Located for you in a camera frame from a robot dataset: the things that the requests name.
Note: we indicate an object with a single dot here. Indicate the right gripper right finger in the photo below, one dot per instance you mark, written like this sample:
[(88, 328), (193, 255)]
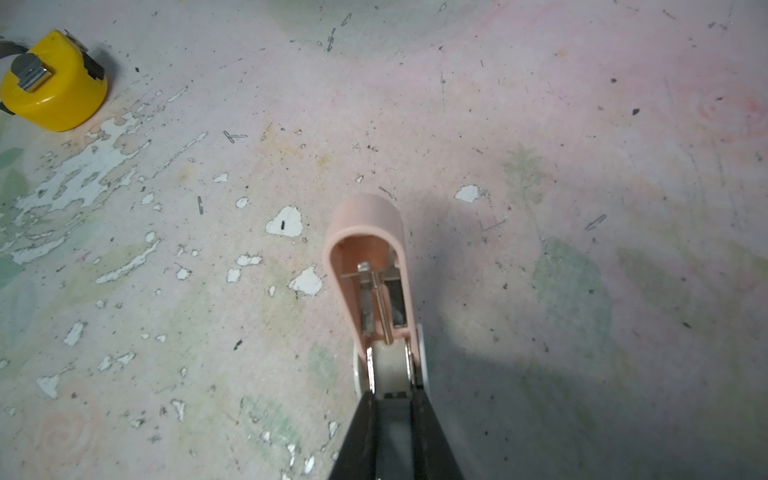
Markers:
[(433, 458)]

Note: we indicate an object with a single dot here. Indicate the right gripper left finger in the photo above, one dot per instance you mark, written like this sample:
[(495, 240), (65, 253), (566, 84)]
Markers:
[(357, 456)]

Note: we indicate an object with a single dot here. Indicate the pink stapler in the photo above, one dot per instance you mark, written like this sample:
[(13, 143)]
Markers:
[(364, 255)]

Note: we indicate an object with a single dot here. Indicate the yellow tape measure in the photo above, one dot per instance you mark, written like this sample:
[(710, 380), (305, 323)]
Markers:
[(55, 84)]

